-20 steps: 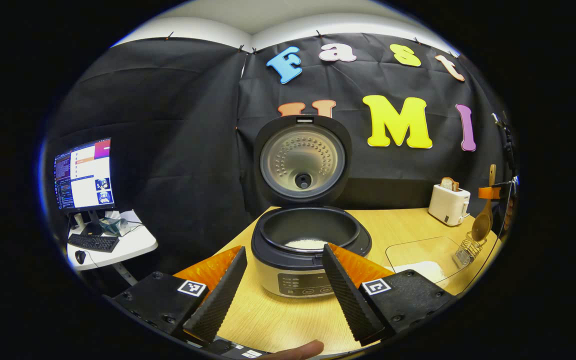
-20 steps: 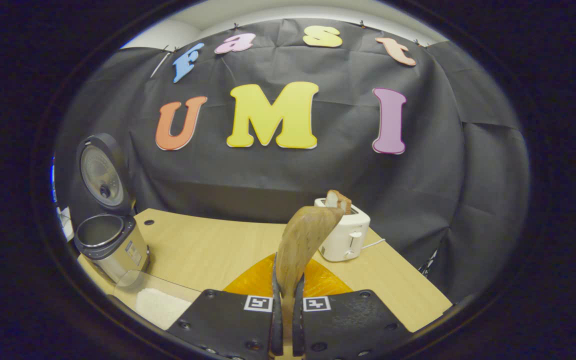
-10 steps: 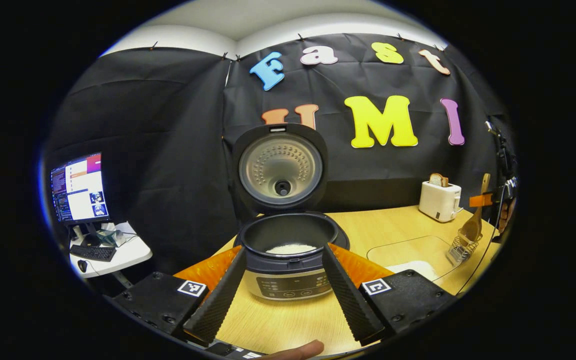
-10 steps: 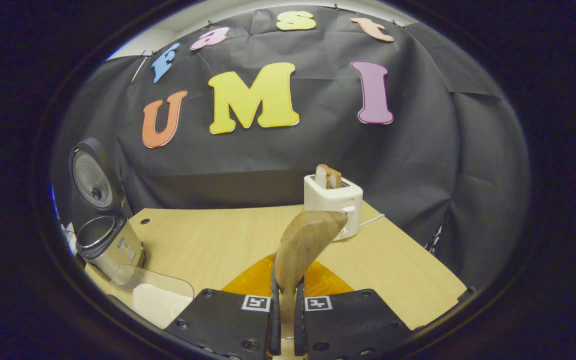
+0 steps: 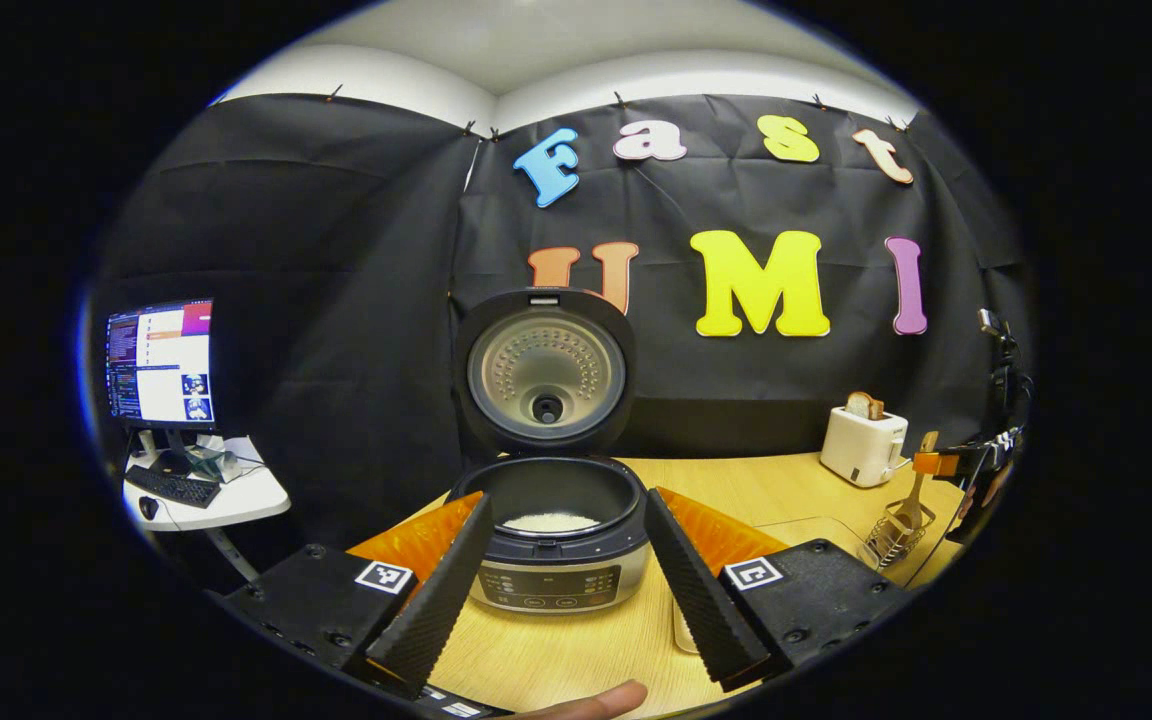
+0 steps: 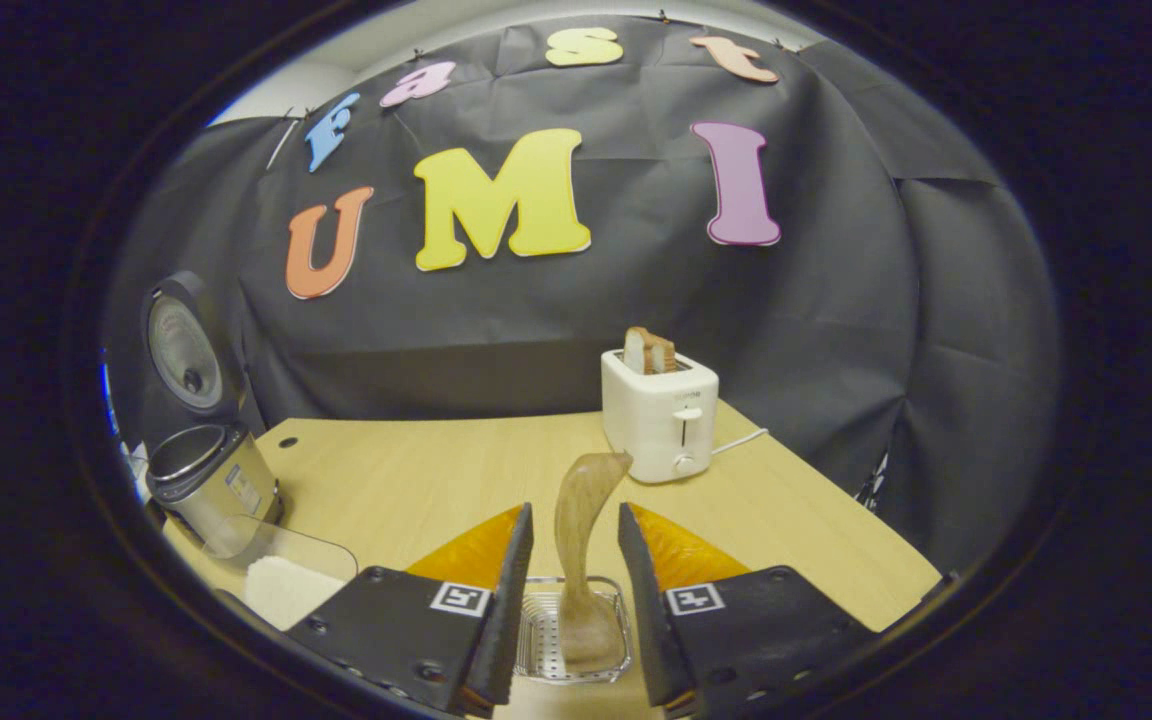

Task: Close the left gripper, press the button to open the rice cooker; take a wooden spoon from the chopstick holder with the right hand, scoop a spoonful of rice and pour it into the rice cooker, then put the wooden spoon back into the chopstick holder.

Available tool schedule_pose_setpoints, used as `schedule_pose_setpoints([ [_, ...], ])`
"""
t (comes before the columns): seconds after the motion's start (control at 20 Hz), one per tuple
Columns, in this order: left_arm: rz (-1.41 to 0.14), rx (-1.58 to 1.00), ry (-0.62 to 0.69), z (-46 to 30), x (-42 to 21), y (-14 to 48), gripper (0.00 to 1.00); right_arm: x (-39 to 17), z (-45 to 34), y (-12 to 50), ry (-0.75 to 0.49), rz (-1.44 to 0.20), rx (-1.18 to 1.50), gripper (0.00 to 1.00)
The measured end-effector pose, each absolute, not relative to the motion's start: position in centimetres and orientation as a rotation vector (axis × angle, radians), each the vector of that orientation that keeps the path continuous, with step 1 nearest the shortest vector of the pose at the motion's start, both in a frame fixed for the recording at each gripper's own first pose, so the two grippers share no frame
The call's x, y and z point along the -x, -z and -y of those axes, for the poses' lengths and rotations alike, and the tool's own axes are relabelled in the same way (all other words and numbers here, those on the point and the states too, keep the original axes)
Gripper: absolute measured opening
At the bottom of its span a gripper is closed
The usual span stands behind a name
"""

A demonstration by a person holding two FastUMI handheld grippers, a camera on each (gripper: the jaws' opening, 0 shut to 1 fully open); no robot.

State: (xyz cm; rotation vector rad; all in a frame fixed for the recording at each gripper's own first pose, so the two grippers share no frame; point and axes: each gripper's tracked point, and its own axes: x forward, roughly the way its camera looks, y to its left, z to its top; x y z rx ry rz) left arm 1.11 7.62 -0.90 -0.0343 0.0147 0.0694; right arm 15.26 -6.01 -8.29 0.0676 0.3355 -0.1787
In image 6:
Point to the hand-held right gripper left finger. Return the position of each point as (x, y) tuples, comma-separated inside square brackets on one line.
[(511, 620)]

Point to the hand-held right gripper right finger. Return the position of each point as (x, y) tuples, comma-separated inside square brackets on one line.
[(641, 620)]

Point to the wooden spoon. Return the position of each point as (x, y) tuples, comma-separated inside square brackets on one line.
[(576, 540)]

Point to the clear container of rice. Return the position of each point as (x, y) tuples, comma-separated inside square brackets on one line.
[(286, 590)]

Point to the black and silver rice cooker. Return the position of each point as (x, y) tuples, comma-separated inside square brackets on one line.
[(206, 480)]

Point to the white toaster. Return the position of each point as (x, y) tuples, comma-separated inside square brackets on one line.
[(656, 420)]

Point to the brown bread slice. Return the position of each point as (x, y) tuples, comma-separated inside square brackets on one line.
[(661, 353)]

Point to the white metal frame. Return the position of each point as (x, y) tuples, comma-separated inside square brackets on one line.
[(871, 482)]

